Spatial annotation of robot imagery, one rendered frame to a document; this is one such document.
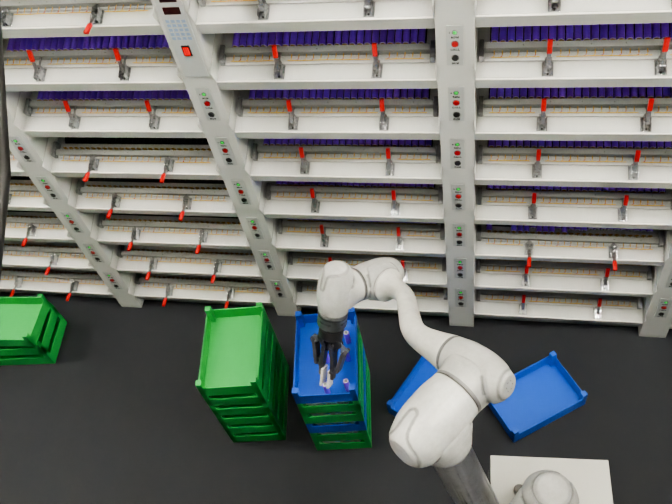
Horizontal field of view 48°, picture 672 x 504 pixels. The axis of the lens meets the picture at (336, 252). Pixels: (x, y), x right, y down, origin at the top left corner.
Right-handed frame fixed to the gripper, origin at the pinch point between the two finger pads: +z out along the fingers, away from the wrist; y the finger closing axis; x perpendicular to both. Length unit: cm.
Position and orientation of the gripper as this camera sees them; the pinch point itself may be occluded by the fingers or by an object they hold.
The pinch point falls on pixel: (326, 376)
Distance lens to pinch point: 237.2
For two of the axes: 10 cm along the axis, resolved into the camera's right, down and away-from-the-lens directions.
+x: 5.1, -4.2, 7.5
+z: -0.8, 8.4, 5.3
